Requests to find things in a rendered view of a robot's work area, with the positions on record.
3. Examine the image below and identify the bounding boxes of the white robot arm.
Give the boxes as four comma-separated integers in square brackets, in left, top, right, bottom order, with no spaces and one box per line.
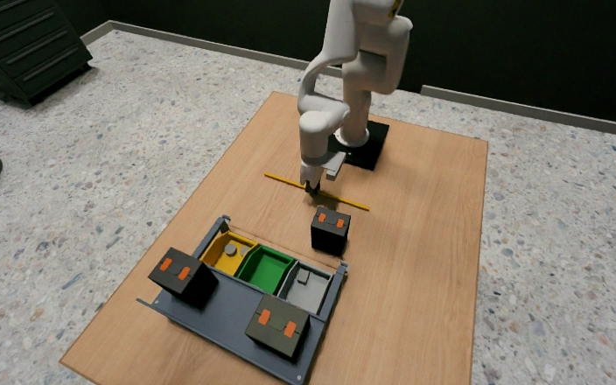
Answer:
[297,0,413,182]

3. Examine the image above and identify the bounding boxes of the grey open bin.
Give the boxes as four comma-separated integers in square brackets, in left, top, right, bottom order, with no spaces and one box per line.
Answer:
[277,259,333,315]

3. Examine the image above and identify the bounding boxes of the green open bin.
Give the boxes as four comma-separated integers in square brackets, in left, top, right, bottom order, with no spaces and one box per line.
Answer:
[237,245,295,296]

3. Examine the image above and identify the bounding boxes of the yellow open-front bin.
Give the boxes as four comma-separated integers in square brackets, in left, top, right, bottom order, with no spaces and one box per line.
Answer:
[200,230,260,277]

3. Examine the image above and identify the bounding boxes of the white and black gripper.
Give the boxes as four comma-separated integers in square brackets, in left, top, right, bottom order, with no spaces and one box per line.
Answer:
[300,158,325,195]

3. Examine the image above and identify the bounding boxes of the yellow bar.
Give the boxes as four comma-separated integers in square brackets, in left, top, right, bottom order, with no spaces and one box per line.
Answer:
[264,172,370,211]

